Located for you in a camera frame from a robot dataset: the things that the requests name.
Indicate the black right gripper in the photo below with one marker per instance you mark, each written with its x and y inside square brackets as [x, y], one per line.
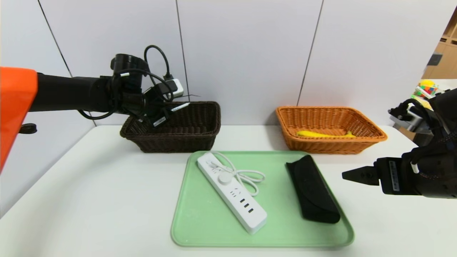
[390, 175]

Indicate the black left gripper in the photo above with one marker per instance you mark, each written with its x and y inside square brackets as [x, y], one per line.
[161, 116]

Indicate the yellow banana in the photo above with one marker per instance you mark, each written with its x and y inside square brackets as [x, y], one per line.
[317, 134]

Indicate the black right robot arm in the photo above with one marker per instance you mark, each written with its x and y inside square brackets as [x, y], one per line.
[441, 167]

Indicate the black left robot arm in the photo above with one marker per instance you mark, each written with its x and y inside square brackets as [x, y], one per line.
[71, 92]

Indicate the dark brown wicker basket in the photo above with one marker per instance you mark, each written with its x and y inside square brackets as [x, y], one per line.
[185, 139]

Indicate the orange wicker basket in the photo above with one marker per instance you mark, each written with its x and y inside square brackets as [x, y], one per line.
[328, 146]

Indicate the black glasses case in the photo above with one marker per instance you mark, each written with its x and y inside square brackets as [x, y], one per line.
[314, 189]

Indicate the light green plastic tray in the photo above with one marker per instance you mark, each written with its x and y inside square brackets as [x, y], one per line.
[278, 235]

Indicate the colourful cube toy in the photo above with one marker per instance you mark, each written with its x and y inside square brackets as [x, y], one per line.
[427, 87]

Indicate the wooden shelf unit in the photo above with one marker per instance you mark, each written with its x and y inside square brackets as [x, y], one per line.
[444, 60]

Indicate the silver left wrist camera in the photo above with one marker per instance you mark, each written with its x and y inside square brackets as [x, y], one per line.
[175, 88]

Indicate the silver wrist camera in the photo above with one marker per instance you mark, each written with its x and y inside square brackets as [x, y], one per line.
[175, 88]
[410, 121]

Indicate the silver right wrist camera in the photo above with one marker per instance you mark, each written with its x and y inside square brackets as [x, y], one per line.
[410, 121]

